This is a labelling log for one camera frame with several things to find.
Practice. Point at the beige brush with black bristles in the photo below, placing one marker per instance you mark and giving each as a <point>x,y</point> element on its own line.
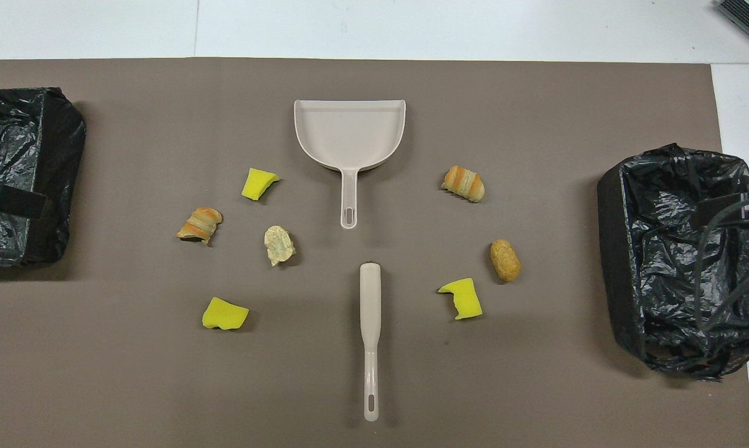
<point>370,298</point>

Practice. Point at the black bag lined bin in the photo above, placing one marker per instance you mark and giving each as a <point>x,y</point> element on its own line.
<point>660,261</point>
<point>13,137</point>

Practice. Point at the orange striped toy croissant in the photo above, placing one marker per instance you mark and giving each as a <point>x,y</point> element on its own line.
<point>200,225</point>
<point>464,184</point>

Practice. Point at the brown table mat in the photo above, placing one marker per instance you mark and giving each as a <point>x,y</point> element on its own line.
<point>162,386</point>

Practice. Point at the brown toy bread roll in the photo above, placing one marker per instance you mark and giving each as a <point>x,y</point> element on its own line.
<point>505,261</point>

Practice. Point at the toy pastry with pale underside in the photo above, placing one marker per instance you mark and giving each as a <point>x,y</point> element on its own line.
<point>279,245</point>

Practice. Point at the yellow sponge piece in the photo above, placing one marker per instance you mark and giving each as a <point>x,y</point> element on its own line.
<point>257,184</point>
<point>466,300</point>
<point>223,315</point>

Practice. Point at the beige plastic dustpan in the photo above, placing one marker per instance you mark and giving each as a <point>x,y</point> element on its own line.
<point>349,134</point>

